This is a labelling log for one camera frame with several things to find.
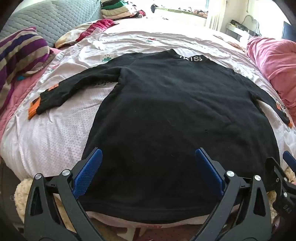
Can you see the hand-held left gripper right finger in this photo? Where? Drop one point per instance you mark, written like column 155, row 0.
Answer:
column 208, row 171

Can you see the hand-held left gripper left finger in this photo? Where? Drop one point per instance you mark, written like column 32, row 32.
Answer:
column 89, row 171

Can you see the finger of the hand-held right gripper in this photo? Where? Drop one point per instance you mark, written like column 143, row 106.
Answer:
column 291, row 158
column 276, row 171

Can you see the black sweater with orange cuffs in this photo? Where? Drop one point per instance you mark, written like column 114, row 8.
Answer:
column 161, row 115

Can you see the pile of folded clothes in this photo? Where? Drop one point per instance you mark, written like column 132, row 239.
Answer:
column 115, row 11

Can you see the pink printed bear quilt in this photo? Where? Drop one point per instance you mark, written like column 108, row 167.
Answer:
column 57, row 139

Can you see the cream fleece blanket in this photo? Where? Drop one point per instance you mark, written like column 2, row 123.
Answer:
column 20, row 197

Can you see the pink duvet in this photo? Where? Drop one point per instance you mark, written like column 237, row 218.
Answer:
column 272, row 60

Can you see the black monitor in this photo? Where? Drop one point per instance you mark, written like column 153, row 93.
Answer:
column 290, row 31

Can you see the peach patterned cloth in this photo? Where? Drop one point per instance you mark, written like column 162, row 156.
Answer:
column 231, row 42

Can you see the purple striped pillow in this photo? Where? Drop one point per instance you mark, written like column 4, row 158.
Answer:
column 20, row 53

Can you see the white desk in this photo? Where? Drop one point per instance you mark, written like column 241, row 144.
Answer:
column 238, row 30

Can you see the heart-shaped mirror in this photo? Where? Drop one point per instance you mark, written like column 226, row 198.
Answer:
column 252, row 19

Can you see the red and yellow blanket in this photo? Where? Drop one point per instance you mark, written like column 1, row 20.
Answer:
column 97, row 25

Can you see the grey quilted headboard cushion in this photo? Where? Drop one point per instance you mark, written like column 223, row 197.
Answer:
column 57, row 20

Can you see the cream curtain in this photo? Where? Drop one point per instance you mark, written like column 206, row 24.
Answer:
column 215, row 16

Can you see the pile of colourful cloths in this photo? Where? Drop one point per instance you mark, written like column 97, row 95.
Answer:
column 201, row 12

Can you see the black and white plush toy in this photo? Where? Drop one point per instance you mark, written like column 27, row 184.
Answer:
column 153, row 8

